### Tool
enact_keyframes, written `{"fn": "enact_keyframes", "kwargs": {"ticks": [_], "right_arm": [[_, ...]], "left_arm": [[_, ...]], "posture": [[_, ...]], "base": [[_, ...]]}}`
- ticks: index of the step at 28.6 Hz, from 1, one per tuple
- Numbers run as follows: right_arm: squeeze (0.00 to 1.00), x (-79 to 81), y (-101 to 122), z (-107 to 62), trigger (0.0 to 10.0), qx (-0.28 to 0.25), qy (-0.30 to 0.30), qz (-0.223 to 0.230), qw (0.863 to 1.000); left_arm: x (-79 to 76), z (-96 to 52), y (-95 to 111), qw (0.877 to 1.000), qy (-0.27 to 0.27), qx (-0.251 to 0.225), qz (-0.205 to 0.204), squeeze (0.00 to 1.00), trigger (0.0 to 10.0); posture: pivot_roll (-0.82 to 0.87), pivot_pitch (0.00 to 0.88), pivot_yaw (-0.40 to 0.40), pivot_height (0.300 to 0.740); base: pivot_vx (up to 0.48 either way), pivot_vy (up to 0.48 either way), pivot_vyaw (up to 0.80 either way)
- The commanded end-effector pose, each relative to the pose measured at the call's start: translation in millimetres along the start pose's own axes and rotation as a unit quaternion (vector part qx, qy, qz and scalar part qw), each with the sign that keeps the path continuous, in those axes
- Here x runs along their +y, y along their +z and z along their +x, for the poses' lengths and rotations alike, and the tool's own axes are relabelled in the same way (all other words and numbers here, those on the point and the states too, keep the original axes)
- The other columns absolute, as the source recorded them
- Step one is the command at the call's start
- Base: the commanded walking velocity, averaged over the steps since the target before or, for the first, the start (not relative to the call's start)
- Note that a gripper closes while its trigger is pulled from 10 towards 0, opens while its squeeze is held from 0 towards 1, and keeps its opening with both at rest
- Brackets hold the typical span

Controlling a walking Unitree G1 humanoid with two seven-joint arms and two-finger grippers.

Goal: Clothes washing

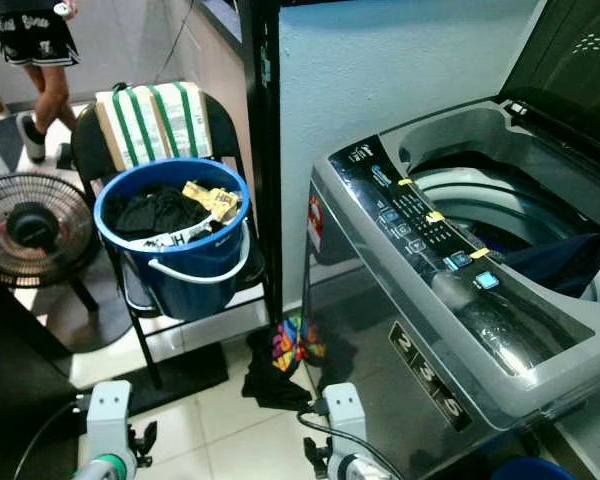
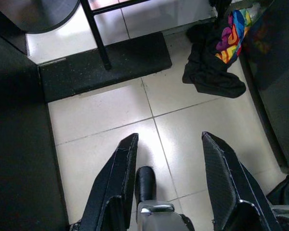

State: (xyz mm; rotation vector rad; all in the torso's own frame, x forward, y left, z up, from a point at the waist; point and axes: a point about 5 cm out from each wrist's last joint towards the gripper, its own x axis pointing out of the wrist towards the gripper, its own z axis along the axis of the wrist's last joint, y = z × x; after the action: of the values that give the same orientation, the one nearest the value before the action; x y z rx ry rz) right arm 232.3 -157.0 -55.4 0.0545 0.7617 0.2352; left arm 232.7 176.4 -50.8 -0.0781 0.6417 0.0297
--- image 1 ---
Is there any grey top-load washing machine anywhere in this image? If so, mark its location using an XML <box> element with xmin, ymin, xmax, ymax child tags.
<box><xmin>302</xmin><ymin>95</ymin><xmax>600</xmax><ymax>480</ymax></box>

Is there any black garment with colourful print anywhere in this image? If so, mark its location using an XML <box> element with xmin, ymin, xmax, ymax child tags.
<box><xmin>243</xmin><ymin>315</ymin><xmax>329</xmax><ymax>411</ymax></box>

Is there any blue plastic bucket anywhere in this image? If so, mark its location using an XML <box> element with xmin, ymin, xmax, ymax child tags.
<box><xmin>93</xmin><ymin>157</ymin><xmax>251</xmax><ymax>321</ymax></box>

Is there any white lettered fabric band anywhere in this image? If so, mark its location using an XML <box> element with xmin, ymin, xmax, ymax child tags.
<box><xmin>130</xmin><ymin>220</ymin><xmax>216</xmax><ymax>251</ymax></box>

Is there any blue round container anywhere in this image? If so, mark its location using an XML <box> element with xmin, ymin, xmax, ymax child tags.
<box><xmin>490</xmin><ymin>457</ymin><xmax>576</xmax><ymax>480</ymax></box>

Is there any black floor fan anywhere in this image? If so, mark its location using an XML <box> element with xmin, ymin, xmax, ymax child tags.
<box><xmin>0</xmin><ymin>172</ymin><xmax>96</xmax><ymax>313</ymax></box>

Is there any black metal chair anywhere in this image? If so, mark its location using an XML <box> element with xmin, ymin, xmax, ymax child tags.
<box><xmin>70</xmin><ymin>90</ymin><xmax>266</xmax><ymax>389</ymax></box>

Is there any navy garment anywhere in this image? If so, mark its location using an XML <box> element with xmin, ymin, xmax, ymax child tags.
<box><xmin>503</xmin><ymin>233</ymin><xmax>600</xmax><ymax>299</ymax></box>

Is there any beige cabinet with dark counter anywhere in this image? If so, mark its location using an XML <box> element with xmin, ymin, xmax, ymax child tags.
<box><xmin>170</xmin><ymin>0</ymin><xmax>241</xmax><ymax>131</ymax></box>

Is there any person in black shorts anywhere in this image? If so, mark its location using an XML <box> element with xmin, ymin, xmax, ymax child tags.
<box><xmin>0</xmin><ymin>0</ymin><xmax>81</xmax><ymax>166</ymax></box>

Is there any dark glass washer lid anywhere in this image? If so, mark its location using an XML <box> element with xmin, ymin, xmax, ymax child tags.
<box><xmin>500</xmin><ymin>0</ymin><xmax>600</xmax><ymax>136</ymax></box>

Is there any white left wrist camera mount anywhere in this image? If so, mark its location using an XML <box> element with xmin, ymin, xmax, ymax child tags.
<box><xmin>88</xmin><ymin>380</ymin><xmax>133</xmax><ymax>459</ymax></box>

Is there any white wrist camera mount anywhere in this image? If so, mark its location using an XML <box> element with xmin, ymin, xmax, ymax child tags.
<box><xmin>322</xmin><ymin>383</ymin><xmax>369</xmax><ymax>461</ymax></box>
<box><xmin>88</xmin><ymin>380</ymin><xmax>133</xmax><ymax>459</ymax></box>

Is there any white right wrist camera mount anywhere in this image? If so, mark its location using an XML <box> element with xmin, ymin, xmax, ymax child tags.
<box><xmin>322</xmin><ymin>383</ymin><xmax>369</xmax><ymax>461</ymax></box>

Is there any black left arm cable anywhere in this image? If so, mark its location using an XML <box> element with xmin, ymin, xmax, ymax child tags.
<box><xmin>15</xmin><ymin>396</ymin><xmax>93</xmax><ymax>480</ymax></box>

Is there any black vertical post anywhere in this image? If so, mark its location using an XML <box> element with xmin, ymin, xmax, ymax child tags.
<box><xmin>237</xmin><ymin>0</ymin><xmax>286</xmax><ymax>326</ymax></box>

